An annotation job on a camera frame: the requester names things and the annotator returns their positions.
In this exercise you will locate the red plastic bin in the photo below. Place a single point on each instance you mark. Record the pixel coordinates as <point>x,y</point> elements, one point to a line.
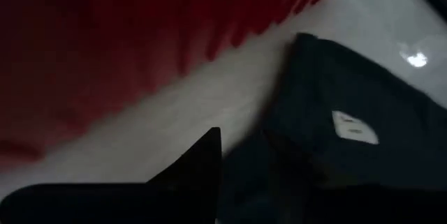
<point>104,42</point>

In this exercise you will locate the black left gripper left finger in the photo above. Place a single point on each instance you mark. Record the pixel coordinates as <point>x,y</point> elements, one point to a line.
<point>157,203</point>

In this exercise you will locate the plain dark blue garment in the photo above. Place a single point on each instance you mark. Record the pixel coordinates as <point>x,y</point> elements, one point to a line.
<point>349,88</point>

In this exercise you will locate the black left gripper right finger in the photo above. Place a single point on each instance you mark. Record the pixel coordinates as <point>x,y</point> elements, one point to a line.
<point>401,206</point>

